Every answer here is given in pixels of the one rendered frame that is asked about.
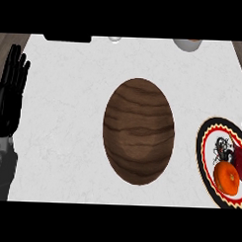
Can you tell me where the white round cup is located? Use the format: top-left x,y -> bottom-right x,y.
172,38 -> 202,53

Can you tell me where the brown wooden bowl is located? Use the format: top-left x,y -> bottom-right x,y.
100,76 -> 178,187

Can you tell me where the black flat appliance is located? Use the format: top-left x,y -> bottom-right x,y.
41,34 -> 92,43

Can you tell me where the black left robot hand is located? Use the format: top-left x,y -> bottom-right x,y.
0,42 -> 33,139

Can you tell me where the dark red fruit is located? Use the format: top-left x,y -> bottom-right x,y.
229,139 -> 242,185

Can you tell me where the patterned black-rimmed plate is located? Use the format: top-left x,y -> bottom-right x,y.
193,116 -> 242,210

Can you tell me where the orange fruit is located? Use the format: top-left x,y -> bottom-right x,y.
212,160 -> 241,198

